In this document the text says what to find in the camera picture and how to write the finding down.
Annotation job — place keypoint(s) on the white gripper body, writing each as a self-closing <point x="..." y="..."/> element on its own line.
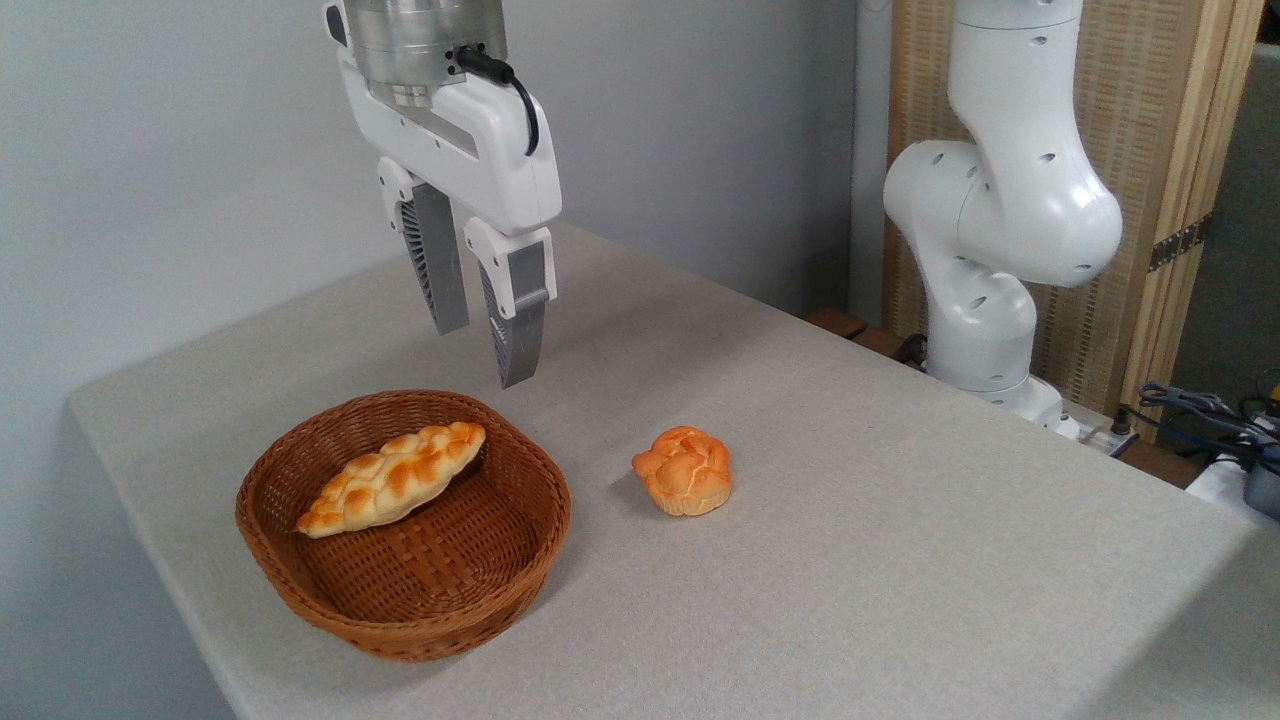
<point x="490" y="160"/>

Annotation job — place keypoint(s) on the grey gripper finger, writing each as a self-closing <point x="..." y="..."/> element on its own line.
<point x="520" y="320"/>
<point x="440" y="260"/>

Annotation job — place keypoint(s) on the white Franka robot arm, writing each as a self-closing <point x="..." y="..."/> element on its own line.
<point x="1010" y="200"/>

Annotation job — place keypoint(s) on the long braided bread loaf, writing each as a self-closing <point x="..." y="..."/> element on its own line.
<point x="395" y="478"/>

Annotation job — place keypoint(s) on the round orange bread bun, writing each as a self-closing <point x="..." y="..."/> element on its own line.
<point x="685" y="470"/>

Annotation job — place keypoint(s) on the brown woven wicker basket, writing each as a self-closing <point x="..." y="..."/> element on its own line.
<point x="440" y="570"/>

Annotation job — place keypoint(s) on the silver metal wrist flange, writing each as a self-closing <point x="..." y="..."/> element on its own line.
<point x="420" y="40"/>

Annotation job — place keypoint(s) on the wooden folding screen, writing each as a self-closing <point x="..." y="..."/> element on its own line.
<point x="1150" y="120"/>

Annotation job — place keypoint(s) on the brass screen hinge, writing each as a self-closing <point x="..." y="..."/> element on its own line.
<point x="1178" y="243"/>

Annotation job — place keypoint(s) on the white and grey box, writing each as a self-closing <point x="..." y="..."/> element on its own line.
<point x="1245" y="485"/>

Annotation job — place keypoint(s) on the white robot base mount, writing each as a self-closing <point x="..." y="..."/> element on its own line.
<point x="1100" y="430"/>

